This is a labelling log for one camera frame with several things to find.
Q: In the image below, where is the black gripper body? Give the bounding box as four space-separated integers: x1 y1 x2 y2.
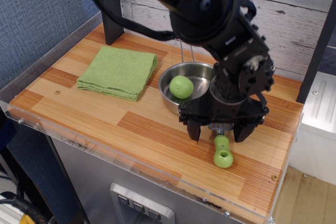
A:
178 90 269 127

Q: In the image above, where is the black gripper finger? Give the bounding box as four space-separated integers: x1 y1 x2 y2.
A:
187 124 201 142
233 123 255 143

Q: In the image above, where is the green handled toy spatula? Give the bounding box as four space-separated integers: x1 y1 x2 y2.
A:
208 122 233 168

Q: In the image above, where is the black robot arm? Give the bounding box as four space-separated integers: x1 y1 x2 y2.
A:
159 0 275 142

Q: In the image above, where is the small steel pot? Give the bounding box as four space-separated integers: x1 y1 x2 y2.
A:
158 55 213 114

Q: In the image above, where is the green toy apple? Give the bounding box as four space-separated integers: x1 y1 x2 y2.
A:
169 75 194 99

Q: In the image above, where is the white aluminium side block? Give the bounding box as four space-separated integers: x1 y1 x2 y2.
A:
289 72 335 185

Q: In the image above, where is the folded green cloth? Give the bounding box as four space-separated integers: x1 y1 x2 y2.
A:
77 46 158 101

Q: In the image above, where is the silver button dispenser panel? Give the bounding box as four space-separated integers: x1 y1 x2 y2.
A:
110 183 176 223

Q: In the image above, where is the silver toy fridge cabinet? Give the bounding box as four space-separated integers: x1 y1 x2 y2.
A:
53 138 263 223

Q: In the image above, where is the clear acrylic table guard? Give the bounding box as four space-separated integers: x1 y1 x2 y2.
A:
1 14 303 223

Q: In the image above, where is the yellow tape object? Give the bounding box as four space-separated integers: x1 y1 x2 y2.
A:
19 214 35 224

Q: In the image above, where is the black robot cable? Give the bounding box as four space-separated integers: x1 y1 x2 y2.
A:
83 0 176 41

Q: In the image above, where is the dark right shelf post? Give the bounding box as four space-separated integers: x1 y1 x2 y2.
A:
296 0 335 104

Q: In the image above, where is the dark shelf post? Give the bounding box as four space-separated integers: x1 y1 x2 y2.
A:
296 0 335 104
101 0 124 45

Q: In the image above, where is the dark left shelf post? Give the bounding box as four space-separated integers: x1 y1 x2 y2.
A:
101 0 124 45

